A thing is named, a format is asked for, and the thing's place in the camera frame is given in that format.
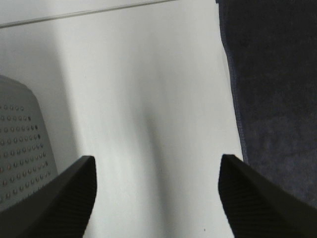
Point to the dark navy towel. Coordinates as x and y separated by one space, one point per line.
271 50

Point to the grey perforated plastic basket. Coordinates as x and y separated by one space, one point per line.
26 158

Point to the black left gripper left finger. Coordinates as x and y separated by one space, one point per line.
61 209

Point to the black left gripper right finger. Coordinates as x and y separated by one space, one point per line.
256 208

